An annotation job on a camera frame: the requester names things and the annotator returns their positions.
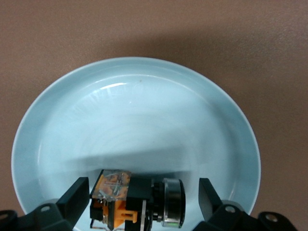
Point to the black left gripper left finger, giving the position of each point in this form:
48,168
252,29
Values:
72,202

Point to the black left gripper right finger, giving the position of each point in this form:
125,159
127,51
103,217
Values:
211,207

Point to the orange black push-button switch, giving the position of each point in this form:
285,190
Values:
139,192

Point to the light blue plate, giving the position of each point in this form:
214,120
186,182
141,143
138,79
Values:
144,120

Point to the brown table mat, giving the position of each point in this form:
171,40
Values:
48,36

